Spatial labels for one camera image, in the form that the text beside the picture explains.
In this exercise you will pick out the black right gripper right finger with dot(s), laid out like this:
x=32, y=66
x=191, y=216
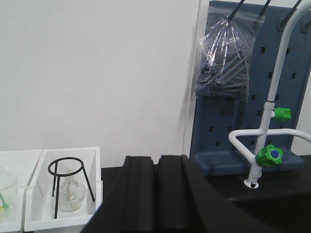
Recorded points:
x=187, y=203

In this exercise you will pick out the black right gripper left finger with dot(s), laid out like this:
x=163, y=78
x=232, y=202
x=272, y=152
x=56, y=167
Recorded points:
x=130, y=204

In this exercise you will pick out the blue-grey pegboard drying rack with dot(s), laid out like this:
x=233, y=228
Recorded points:
x=216, y=117

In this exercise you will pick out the glass alcohol lamp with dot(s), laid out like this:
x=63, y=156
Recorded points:
x=71, y=194

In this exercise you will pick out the right white storage bin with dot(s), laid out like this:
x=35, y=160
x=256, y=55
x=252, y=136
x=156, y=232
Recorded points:
x=39, y=210

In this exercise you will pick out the white storage bin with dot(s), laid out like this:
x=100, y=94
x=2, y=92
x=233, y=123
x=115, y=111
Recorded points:
x=16, y=171
x=39, y=210

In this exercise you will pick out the white gooseneck lab faucet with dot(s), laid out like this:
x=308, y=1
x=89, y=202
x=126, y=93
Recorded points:
x=269, y=155

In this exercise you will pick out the middle white storage bin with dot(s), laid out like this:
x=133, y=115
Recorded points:
x=16, y=171

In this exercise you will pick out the glass beaker in middle bin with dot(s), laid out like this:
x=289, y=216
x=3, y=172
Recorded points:
x=8, y=197

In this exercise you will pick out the plastic bag of pegs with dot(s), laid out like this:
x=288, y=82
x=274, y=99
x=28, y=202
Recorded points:
x=227, y=55

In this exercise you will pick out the black wire tripod stand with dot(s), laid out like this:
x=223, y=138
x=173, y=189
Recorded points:
x=58, y=178

